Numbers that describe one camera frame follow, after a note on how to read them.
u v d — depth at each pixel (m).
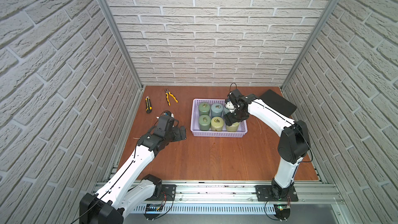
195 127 0.97
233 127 0.89
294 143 0.48
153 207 0.73
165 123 0.59
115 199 0.39
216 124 0.90
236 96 0.71
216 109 0.96
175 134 0.69
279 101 1.09
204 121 0.90
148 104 1.07
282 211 0.70
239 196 0.74
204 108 0.97
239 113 0.75
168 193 0.73
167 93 1.13
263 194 0.74
